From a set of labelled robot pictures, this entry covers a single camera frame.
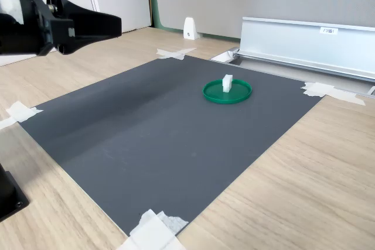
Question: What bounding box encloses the round green lid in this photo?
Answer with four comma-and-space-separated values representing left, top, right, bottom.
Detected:
202, 78, 253, 105

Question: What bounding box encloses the small white table bracket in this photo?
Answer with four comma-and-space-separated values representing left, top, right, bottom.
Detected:
183, 16, 200, 40

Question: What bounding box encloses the white tape piece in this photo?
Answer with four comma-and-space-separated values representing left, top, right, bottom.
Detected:
156, 47, 198, 61
115, 208, 189, 250
0, 100, 44, 131
301, 81, 367, 107

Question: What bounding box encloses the small white plastic terminal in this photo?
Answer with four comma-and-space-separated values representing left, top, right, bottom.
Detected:
221, 74, 234, 93

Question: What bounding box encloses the silver cable duct lid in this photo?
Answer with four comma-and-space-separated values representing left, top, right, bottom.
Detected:
237, 16, 375, 83

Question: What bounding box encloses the silver cable duct tray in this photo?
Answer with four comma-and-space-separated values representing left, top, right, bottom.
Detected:
210, 46, 375, 99

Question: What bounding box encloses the dark grey mat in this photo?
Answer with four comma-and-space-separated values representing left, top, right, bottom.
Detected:
18, 54, 325, 237

